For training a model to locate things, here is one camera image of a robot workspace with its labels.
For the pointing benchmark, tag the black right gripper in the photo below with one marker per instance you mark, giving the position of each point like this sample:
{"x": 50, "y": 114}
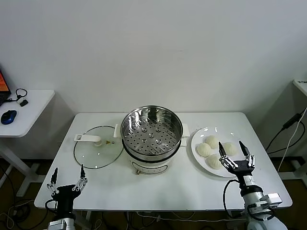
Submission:
{"x": 241, "y": 169}

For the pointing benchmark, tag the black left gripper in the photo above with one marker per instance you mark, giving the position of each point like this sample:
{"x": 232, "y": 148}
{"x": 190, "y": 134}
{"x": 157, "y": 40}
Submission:
{"x": 64, "y": 192}

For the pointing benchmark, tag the white steamed baozi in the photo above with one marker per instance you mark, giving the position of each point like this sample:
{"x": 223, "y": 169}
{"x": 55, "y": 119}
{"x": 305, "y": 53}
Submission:
{"x": 230, "y": 148}
{"x": 204, "y": 149}
{"x": 213, "y": 161}
{"x": 212, "y": 141}

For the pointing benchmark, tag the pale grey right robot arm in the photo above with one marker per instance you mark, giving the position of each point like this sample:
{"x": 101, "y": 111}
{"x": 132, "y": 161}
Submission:
{"x": 251, "y": 197}

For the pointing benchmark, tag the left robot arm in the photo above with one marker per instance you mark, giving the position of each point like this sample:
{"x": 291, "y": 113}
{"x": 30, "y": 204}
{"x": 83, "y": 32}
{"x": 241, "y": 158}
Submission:
{"x": 70, "y": 222}

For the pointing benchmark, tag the stainless steel steamer basket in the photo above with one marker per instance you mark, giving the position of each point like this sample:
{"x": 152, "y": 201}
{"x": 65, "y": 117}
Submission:
{"x": 153, "y": 141}

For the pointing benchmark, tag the white round plate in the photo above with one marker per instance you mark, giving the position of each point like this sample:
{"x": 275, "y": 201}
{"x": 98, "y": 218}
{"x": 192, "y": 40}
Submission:
{"x": 208, "y": 134}

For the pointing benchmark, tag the white side table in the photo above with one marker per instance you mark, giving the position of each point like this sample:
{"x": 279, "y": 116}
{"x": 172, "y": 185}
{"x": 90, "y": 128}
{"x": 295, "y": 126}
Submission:
{"x": 33, "y": 107}

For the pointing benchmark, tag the white electric cooking pot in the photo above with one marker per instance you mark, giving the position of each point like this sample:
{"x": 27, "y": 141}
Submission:
{"x": 148, "y": 165}

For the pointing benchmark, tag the blue and black computer mouse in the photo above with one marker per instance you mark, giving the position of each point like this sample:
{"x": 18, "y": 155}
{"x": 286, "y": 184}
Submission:
{"x": 8, "y": 116}

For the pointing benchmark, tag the small black device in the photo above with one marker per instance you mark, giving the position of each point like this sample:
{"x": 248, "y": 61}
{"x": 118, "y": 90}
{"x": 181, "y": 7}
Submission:
{"x": 24, "y": 103}

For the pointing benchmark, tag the white desk with foot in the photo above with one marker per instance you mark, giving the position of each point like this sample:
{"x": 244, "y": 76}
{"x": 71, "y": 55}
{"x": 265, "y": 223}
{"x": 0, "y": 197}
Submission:
{"x": 302, "y": 87}

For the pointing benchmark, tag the black laptop with orange screen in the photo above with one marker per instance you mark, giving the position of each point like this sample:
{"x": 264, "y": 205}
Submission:
{"x": 3, "y": 83}

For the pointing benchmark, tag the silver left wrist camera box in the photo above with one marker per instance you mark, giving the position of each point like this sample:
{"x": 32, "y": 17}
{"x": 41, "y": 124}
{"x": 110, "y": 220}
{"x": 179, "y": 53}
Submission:
{"x": 57, "y": 225}

